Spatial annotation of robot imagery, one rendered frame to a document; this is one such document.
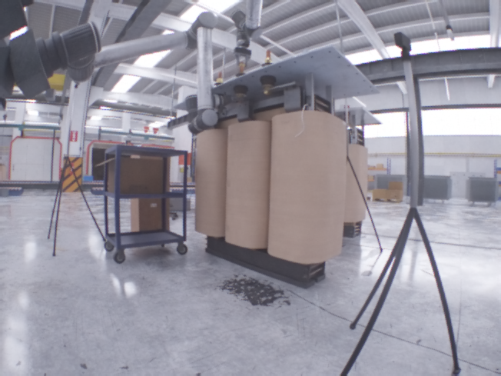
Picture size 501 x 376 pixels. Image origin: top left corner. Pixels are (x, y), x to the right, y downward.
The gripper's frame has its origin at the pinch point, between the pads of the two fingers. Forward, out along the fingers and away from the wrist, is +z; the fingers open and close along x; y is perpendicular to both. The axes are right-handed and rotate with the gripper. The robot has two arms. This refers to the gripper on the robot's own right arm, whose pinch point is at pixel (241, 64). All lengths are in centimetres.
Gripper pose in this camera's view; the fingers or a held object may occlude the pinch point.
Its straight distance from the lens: 200.1
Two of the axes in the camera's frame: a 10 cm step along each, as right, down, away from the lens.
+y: -3.9, -0.4, 9.2
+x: -9.2, -0.2, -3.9
